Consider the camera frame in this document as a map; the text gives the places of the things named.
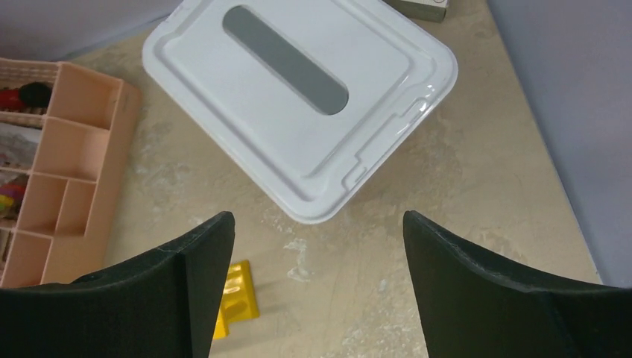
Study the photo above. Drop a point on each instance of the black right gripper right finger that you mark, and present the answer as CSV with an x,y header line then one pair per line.
x,y
474,302

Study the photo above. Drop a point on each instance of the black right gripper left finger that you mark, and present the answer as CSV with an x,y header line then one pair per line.
x,y
161,303

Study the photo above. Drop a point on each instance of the yellow test tube rack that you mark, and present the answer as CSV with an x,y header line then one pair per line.
x,y
238,302

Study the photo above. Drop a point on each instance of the white bin lid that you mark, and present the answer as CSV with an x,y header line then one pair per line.
x,y
309,98

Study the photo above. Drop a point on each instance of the bag of coloured markers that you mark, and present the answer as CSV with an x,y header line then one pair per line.
x,y
13,188

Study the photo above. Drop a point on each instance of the pink mesh file organizer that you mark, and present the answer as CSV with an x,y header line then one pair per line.
x,y
62,228

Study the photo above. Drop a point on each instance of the plastic bag with ruler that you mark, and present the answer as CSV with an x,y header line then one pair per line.
x,y
19,146

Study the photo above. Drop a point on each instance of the black round cap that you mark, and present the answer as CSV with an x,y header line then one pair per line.
x,y
35,94

